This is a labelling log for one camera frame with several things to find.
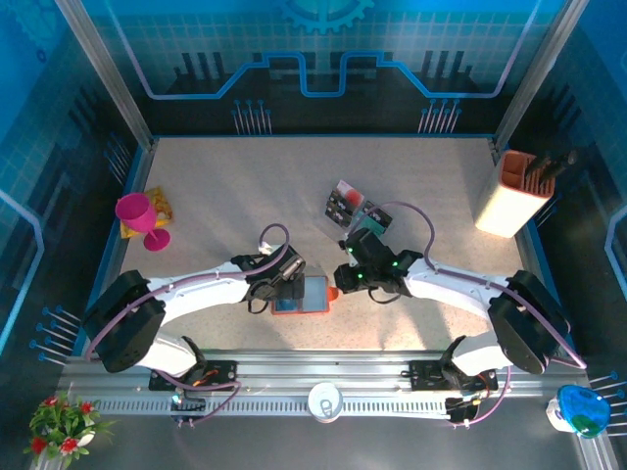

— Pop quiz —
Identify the orange card holder wallet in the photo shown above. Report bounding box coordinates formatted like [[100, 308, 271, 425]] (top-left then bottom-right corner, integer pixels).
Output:
[[270, 274, 340, 318]]

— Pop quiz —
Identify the teal credit card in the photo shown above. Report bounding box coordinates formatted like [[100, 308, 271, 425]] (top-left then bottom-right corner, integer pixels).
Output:
[[355, 212, 384, 235]]

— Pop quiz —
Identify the clear acrylic card stand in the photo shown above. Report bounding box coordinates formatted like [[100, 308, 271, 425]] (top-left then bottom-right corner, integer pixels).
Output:
[[322, 179, 395, 236]]

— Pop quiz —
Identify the black credit card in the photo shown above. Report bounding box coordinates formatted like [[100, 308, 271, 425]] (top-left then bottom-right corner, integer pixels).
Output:
[[362, 199, 395, 230], [324, 189, 355, 230]]

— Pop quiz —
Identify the white card with red circle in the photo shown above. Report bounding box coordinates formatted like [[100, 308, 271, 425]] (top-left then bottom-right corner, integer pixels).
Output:
[[335, 179, 367, 207]]

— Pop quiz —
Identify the beige utensil holder orange inside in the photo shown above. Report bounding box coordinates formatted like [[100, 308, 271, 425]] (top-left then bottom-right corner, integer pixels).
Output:
[[473, 150, 557, 240]]

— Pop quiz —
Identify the white tin can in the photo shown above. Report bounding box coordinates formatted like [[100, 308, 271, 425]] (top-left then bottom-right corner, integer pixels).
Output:
[[307, 381, 344, 423]]

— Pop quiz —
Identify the yellow snack packet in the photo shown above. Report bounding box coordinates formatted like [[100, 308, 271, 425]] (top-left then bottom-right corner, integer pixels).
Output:
[[120, 185, 176, 240]]

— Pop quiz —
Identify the pink plastic goblet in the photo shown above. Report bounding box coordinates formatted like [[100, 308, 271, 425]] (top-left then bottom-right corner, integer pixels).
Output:
[[115, 192, 171, 254]]

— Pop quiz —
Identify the artificial plant with red flowers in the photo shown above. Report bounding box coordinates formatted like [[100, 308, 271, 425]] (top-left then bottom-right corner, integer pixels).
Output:
[[23, 394, 117, 470]]

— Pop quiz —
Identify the blue and white globe ornament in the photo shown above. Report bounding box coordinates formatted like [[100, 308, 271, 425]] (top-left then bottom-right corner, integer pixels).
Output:
[[546, 384, 613, 440]]

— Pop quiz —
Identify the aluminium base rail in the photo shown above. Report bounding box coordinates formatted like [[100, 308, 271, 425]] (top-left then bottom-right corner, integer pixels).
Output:
[[58, 348, 589, 417]]

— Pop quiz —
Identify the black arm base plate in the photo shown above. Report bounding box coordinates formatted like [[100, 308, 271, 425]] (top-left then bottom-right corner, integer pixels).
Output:
[[408, 358, 499, 393], [148, 358, 240, 393]]

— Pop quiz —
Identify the grey slotted cable duct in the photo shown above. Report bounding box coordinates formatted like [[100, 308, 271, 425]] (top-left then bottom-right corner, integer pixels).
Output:
[[95, 399, 452, 417]]

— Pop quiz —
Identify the black utensil handle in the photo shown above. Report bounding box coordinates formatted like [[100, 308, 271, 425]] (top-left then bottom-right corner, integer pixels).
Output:
[[526, 154, 555, 185], [543, 149, 579, 180]]

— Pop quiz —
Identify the aluminium frame post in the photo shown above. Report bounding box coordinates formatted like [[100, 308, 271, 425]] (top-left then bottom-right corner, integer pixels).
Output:
[[53, 0, 157, 151], [492, 0, 577, 151]]

